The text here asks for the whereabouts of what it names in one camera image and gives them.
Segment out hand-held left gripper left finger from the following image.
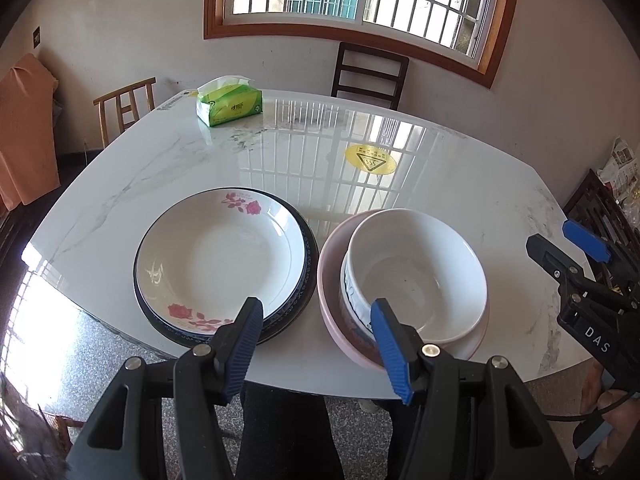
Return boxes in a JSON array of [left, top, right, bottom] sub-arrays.
[[65, 297, 264, 480]]

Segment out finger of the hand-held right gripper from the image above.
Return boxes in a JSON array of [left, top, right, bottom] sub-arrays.
[[526, 234, 585, 287], [562, 219, 633, 293]]

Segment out dark wooden chair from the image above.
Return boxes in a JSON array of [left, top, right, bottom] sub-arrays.
[[331, 41, 410, 111]]

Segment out light wooden chair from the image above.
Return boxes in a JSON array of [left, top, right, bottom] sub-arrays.
[[93, 77, 157, 150]]

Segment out wooden framed barred window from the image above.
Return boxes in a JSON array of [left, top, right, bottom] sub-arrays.
[[203, 0, 523, 90]]

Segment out white plate with rose print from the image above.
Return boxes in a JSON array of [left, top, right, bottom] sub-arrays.
[[133, 188, 307, 337]]

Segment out person's right hand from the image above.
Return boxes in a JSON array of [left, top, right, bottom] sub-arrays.
[[580, 360, 640, 478]]

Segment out brown wicker chair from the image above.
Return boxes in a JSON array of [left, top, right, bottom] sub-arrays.
[[0, 375, 71, 471]]

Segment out green tissue pack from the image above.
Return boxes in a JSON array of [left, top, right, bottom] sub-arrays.
[[196, 76, 263, 128]]

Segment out dark carved wooden furniture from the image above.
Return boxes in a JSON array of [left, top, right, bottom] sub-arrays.
[[564, 169, 640, 286]]

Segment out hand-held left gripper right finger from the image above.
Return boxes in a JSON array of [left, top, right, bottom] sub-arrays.
[[370, 298, 573, 480]]

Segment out white ribbed bowl blue band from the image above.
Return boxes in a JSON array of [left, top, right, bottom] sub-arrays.
[[340, 208, 489, 346]]

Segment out orange cloth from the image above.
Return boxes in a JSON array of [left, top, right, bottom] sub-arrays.
[[0, 54, 62, 207]]

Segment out round yellow sticker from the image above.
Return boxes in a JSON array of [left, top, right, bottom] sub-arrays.
[[345, 143, 397, 175]]

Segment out pink bowl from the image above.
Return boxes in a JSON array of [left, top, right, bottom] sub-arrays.
[[316, 208, 490, 368]]

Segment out blue floral porcelain plate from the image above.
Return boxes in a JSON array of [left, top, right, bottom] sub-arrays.
[[132, 187, 320, 348]]

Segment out crumpled newspaper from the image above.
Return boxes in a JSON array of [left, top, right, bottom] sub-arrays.
[[597, 135, 640, 188]]

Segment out person's black pants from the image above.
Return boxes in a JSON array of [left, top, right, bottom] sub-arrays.
[[235, 385, 416, 480]]

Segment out thin black cable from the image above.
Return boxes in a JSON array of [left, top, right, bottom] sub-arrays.
[[542, 392, 636, 423]]

